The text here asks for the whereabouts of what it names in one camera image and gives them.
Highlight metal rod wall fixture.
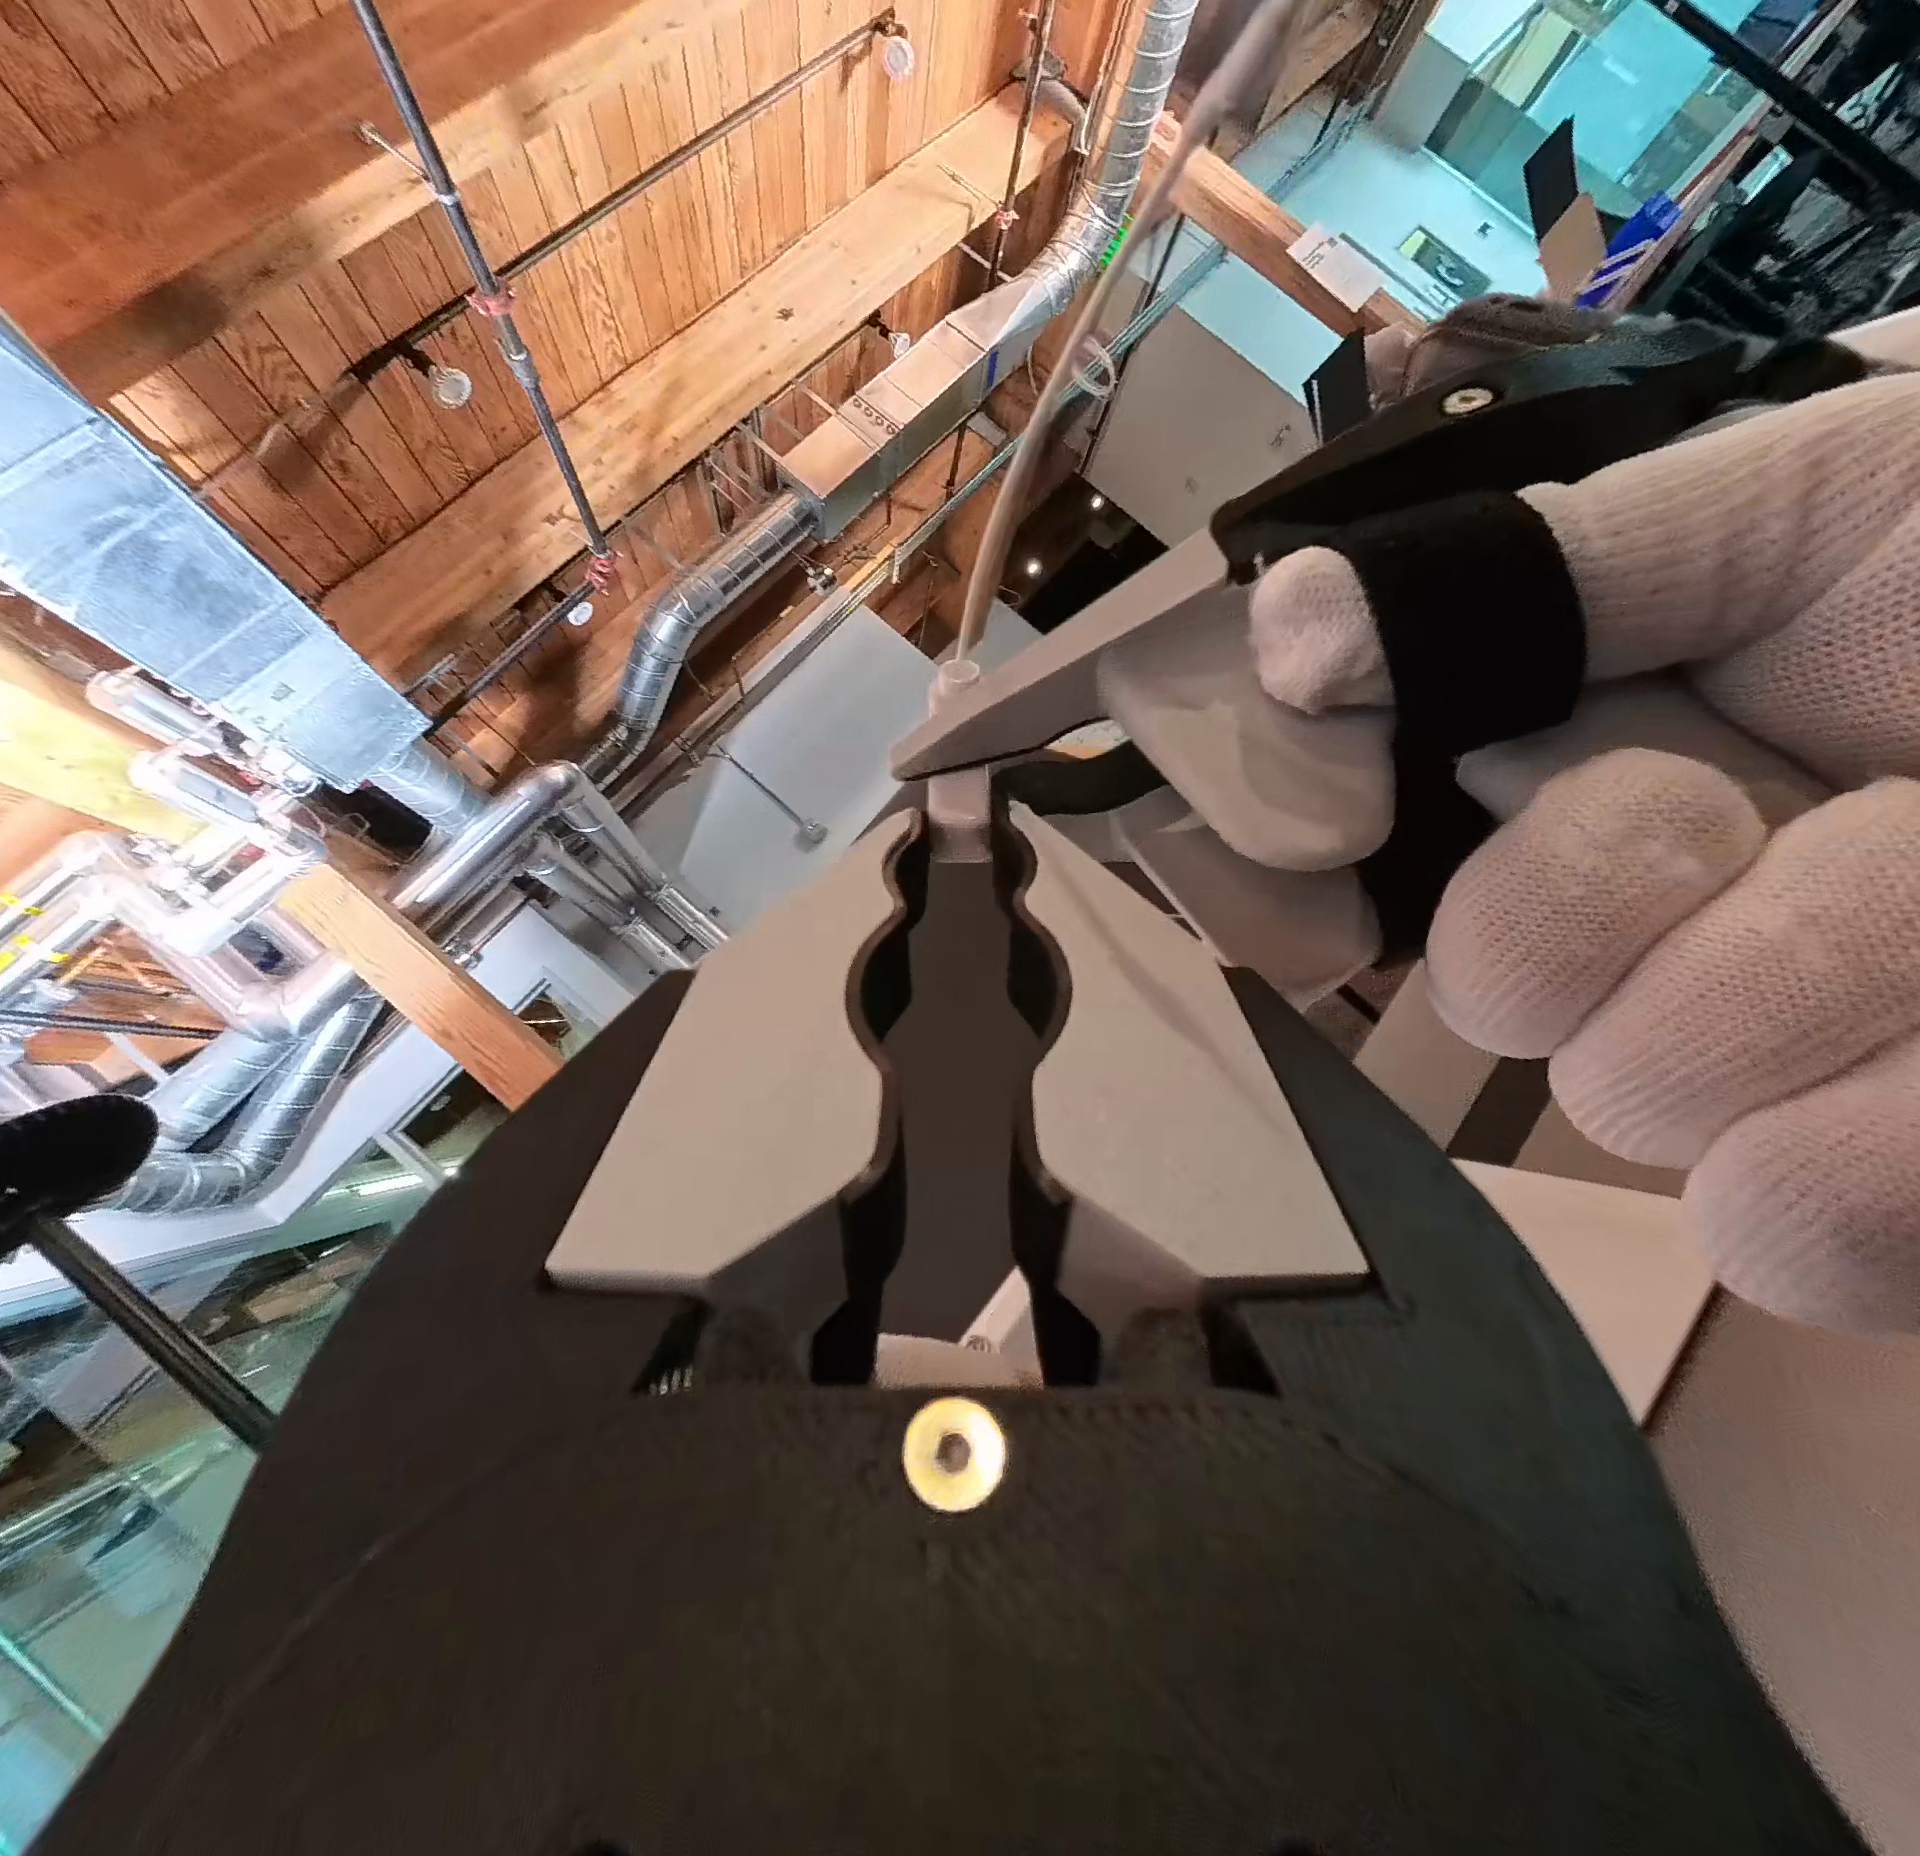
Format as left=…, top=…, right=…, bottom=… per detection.
left=718, top=742, right=832, bottom=849

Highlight blue white striped bin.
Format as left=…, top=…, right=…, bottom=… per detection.
left=1573, top=190, right=1686, bottom=309

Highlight person's right hand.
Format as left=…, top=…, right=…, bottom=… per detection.
left=1251, top=368, right=1920, bottom=1334

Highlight rectangular metal air duct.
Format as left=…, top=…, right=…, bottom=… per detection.
left=781, top=275, right=1085, bottom=539

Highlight round silver air duct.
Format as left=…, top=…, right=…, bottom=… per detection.
left=578, top=0, right=1219, bottom=779

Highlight wide wooden ceiling beam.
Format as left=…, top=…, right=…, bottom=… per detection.
left=307, top=86, right=1088, bottom=650

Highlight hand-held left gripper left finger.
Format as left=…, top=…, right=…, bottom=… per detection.
left=543, top=804, right=923, bottom=1384

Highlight white paper notice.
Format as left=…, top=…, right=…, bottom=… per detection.
left=1286, top=229, right=1383, bottom=314

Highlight insulated silver pipes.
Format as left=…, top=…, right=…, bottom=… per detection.
left=0, top=652, right=726, bottom=1218

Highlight black floor lamp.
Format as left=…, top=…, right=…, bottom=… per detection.
left=0, top=1096, right=281, bottom=1456

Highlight black and white book stand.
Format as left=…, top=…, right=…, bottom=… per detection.
left=877, top=835, right=1720, bottom=1426

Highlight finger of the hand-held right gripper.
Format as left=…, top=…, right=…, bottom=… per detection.
left=888, top=524, right=1262, bottom=788
left=1002, top=652, right=1383, bottom=1007

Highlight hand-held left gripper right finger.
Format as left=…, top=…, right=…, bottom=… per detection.
left=999, top=804, right=1376, bottom=1387

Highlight large foil-wrapped duct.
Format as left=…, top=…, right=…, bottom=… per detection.
left=0, top=326, right=435, bottom=796

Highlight dark sprinkler pipe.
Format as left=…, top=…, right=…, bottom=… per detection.
left=323, top=0, right=621, bottom=586

